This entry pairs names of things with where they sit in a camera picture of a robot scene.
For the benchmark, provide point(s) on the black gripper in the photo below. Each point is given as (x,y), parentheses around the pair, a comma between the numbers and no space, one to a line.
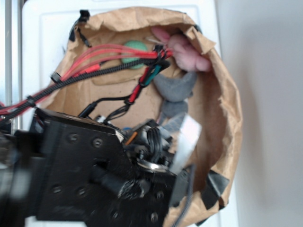
(78,170)

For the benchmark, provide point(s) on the brown paper bag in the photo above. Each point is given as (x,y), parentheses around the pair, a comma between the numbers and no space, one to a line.
(215,104)

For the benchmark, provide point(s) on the grey plush toy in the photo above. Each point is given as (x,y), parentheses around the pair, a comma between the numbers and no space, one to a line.
(175,93)

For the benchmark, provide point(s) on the pink plush toy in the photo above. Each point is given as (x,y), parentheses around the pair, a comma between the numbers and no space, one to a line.
(185,54)

